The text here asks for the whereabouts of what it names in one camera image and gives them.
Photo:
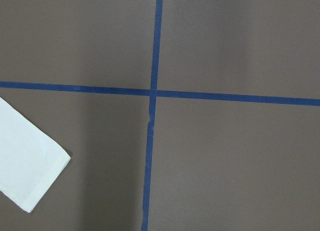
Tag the cream long-sleeve cat shirt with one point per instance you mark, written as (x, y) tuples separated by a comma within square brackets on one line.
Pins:
[(30, 161)]

